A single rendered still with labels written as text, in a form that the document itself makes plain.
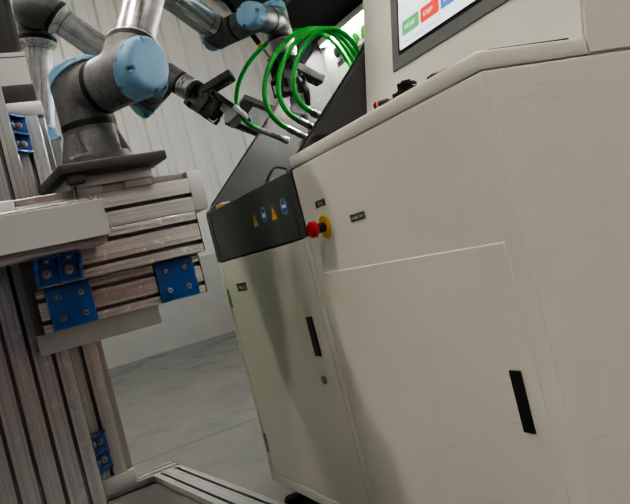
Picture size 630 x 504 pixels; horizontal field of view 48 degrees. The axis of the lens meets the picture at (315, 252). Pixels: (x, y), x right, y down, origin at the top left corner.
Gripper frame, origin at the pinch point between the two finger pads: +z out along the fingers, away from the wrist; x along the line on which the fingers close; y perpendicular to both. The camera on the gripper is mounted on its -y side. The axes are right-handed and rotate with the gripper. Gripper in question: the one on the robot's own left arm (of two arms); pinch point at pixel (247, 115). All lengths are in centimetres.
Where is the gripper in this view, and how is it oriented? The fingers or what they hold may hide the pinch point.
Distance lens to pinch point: 219.3
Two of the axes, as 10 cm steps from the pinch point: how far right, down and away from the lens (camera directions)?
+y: -5.5, 8.3, -0.2
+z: 8.0, 5.2, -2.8
